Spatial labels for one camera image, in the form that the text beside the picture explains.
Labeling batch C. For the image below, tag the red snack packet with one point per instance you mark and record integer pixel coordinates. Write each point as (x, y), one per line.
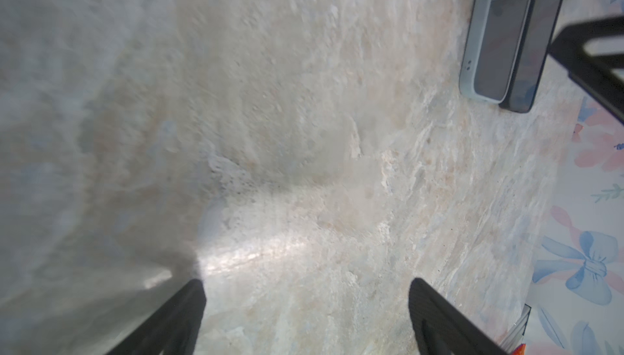
(520, 350)

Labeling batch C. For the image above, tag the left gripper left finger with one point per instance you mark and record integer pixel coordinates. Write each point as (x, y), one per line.
(173, 328)

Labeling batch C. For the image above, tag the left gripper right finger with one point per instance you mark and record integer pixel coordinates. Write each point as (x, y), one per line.
(439, 328)

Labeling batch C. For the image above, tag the black phone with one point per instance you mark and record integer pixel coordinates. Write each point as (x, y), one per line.
(538, 30)
(507, 28)

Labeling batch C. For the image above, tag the light blue phone case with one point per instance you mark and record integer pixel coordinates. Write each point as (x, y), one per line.
(475, 38)

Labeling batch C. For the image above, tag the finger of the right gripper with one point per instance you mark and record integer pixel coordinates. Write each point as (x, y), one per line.
(593, 73)

